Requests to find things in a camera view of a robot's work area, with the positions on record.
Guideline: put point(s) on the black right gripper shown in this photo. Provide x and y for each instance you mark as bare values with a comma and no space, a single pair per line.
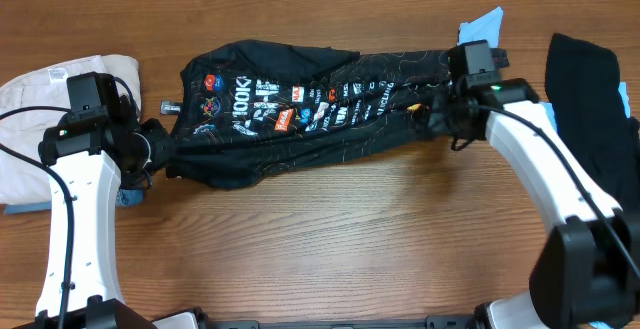
475,134

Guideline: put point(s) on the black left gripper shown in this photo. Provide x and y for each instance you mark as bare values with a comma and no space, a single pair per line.
152,128

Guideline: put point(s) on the black printed cycling jersey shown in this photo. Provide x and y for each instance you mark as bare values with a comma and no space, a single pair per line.
253,109

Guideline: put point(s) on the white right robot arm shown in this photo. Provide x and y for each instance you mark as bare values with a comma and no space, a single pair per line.
588,271

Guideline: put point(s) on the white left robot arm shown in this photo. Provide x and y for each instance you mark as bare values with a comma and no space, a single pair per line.
89,156

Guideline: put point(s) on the light blue shirt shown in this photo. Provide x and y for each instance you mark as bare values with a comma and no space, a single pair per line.
487,27

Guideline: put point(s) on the plain black garment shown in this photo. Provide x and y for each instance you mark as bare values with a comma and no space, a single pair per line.
581,82

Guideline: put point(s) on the beige folded trousers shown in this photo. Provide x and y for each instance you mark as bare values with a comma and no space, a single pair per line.
22,183

